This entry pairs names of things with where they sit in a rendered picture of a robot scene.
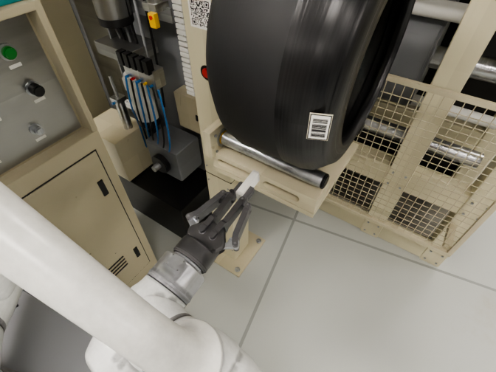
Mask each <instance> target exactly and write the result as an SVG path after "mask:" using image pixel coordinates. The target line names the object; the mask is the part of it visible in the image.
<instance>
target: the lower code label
mask: <svg viewBox="0 0 496 372"><path fill-rule="evenodd" d="M187 2H188V8H189V14H190V25H191V26H192V27H197V28H199V29H203V30H207V23H208V18H209V12H210V5H211V3H210V0H187Z"/></svg>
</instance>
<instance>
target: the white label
mask: <svg viewBox="0 0 496 372"><path fill-rule="evenodd" d="M332 119H333V114H318V113H311V112H310V116H309V125H308V131H307V136H306V139H311V140H324V141H328V135H329V132H330V128H331V122H332Z"/></svg>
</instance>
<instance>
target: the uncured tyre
mask: <svg viewBox="0 0 496 372"><path fill-rule="evenodd" d="M415 2H416V0H212V1H211V5H210V12H209V18H208V23H207V38H206V65H207V78H208V83H209V87H210V92H211V95H212V98H213V102H214V105H215V107H216V112H217V114H218V117H219V119H220V121H221V123H222V125H223V126H224V127H225V128H226V130H227V131H228V132H229V133H230V134H232V135H233V136H234V137H235V138H236V139H237V140H238V141H239V142H241V143H243V144H245V145H248V146H249V147H251V148H254V149H256V150H259V151H261V152H264V153H265V154H268V155H270V156H273V157H275V158H277V159H280V160H282V161H284V162H287V163H289V164H290V165H294V166H295V167H298V168H303V169H309V170H316V169H318V168H321V167H324V166H326V165H330V164H332V163H335V162H336V161H338V160H339V159H340V158H341V157H342V155H343V154H344V153H345V152H346V151H347V150H348V148H349V146H350V145H351V143H352V142H353V141H354V139H355V137H356V135H357V134H358V132H359V130H360V129H361V127H362V126H363V124H364V122H365V121H366V119H367V117H368V115H369V114H370V112H371V109H372V108H373V105H374V103H375V102H376V99H377V97H378V96H379V93H380V92H381V90H382V87H383V85H384V83H385V81H386V78H387V76H388V73H389V71H390V69H391V67H392V65H393V62H394V60H395V57H396V54H397V52H398V50H399V47H400V45H401V42H402V39H403V37H404V34H405V31H406V29H407V25H408V23H409V20H410V17H411V14H412V11H413V8H414V4H415ZM310 112H311V113H318V114H333V119H332V122H331V128H330V132H329V135H328V141H324V140H317V139H306V136H307V131H308V125H309V116H310Z"/></svg>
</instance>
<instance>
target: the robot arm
mask: <svg viewBox="0 0 496 372"><path fill-rule="evenodd" d="M259 181H260V178H259V172H257V171H256V170H253V171H252V172H251V174H250V175H248V177H247V178H246V179H245V181H244V182H239V183H238V184H237V185H236V186H235V188H234V189H230V191H229V192H227V191H226V190H221V191H220V192H219V193H217V194H216V195H214V197H212V198H211V199H210V200H209V201H207V202H206V203H204V204H203V205H202V206H201V207H200V208H198V209H197V210H195V211H193V212H191V213H188V214H187V215H186V219H187V221H188V223H189V225H190V227H189V228H188V231H187V234H186V235H185V236H183V238H182V239H181V240H180V241H179V243H178V244H177V245H176V246H175V247H174V248H173V251H174V252H171V251H166V252H165V254H164V255H163V256H162V257H161V258H160V259H159V260H158V261H157V262H156V264H155V265H154V266H153V268H152V269H150V270H149V271H148V274H147V275H146V276H145V277H144V278H143V279H142V280H141V281H139V282H138V283H136V284H135V285H133V286H132V287H131V288H130V287H129V286H127V285H126V284H125V283H123V282H122V281H121V280H120V279H119V278H118V277H117V276H115V275H114V274H113V273H111V272H110V271H109V270H108V269H107V268H105V267H104V266H103V265H102V264H101V263H99V262H98V261H97V260H96V259H94V258H93V257H92V256H91V255H90V254H89V253H87V252H86V251H85V250H84V249H82V248H81V247H80V246H78V245H77V244H76V243H75V242H74V241H73V240H72V239H70V238H69V237H68V236H67V235H65V234H64V233H63V232H61V231H60V230H59V229H58V228H57V227H56V226H55V225H53V224H52V223H51V222H49V221H48V220H47V219H46V218H44V217H43V216H42V215H41V214H40V213H39V212H37V211H36V210H35V209H34V208H32V207H31V206H30V205H28V203H26V202H25V201H24V200H23V199H21V198H20V197H19V196H17V195H16V194H15V193H14V192H12V191H11V189H9V188H8V187H7V186H6V185H4V184H3V183H2V182H0V372H18V371H15V370H13V369H10V368H7V367H4V366H3V365H1V350H2V343H3V336H4V332H5V329H6V327H7V324H8V323H9V321H10V318H11V317H12V315H13V312H14V311H15V308H16V306H17V303H18V300H19V298H20V296H21V293H22V290H23V289H24V290H25V291H27V292H29V293H30V294H31V295H33V296H34V297H36V298H37V299H39V300H40V301H41V302H43V303H45V304H46V305H48V306H49V307H50V308H52V309H54V310H55V311H56V312H58V313H59V314H61V315H62V316H64V317H65V318H66V319H68V320H70V321H71V322H73V323H74V324H75V325H77V326H79V327H80V328H82V329H83V330H84V331H86V332H88V333H89V334H91V335H92V336H93V337H92V339H91V341H90V343H89V345H88V348H87V349H86V353H85V360H86V364H87V365H88V367H89V369H90V371H91V372H262V371H261V369H260V368H259V367H258V365H257V364H256V362H255V361H254V360H253V358H252V357H251V356H250V355H249V354H248V353H247V352H245V351H244V350H243V349H242V348H240V347H239V345H238V343H237V342H236V341H235V340H233V339H232V338H231V337H229V336H228V335H227V334H225V333H224V332H223V331H221V330H220V329H218V328H216V327H215V326H214V325H212V324H210V323H208V322H206V321H203V320H197V319H196V318H194V317H193V316H191V315H190V314H189V313H188V312H187V311H186V310H185V307H186V305H187V304H188V303H189V302H190V301H191V299H192V297H193V296H194V294H195V293H196V292H197V291H198V289H199V288H200V286H201V285H202V284H203V282H204V277H203V275H202V274H204V273H206V272H207V270H208V269H209V268H210V266H211V265H212V264H213V262H214V261H215V259H216V258H217V256H218V255H220V254H221V253H223V252H224V251H225V250H226V249H233V250H234V251H235V252H237V251H239V249H240V239H241V236H242V234H243V231H244V228H245V226H246V224H247V221H248V219H249V216H250V214H251V212H252V209H251V204H250V203H249V202H248V201H249V200H250V198H251V197H252V196H253V194H254V192H255V189H254V187H255V186H256V185H257V183H258V182H259ZM236 198H237V202H236V203H235V204H234V202H235V200H236ZM233 204H234V205H233ZM232 205H233V207H232V208H231V206H232ZM230 208H231V209H230ZM215 209H216V210H215ZM229 209H230V211H229V212H228V213H227V214H226V212H227V211H228V210H229ZM214 210H215V211H214ZM212 211H214V212H213V214H210V213H211V212H212ZM240 213H241V215H240V217H239V219H238V222H237V224H236V226H235V229H234V231H233V233H232V238H229V240H228V242H227V243H226V233H227V231H228V229H229V228H230V226H231V225H232V223H233V222H234V221H235V220H236V219H237V217H238V216H239V214H240ZM208 214H210V215H209V216H208V218H207V219H206V220H205V221H202V222H199V221H201V220H202V219H203V218H204V217H206V216H207V215H208ZM225 214H226V216H225V217H224V218H223V216H224V215H225ZM222 218H223V219H222ZM221 219H222V220H221Z"/></svg>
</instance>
